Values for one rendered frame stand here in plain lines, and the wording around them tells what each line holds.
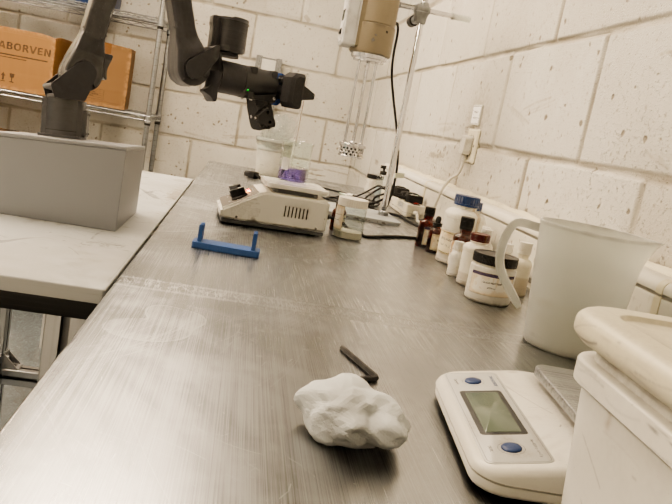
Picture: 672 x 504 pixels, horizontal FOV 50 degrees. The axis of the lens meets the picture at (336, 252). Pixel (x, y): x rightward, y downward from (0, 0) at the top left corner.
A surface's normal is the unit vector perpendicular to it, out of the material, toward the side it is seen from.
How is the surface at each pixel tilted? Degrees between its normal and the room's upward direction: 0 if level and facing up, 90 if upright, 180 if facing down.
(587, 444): 94
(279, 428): 0
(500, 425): 11
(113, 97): 89
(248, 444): 0
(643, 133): 90
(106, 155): 90
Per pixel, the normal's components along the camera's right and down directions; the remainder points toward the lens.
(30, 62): 0.05, 0.18
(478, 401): -0.01, -0.98
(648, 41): -0.98, -0.16
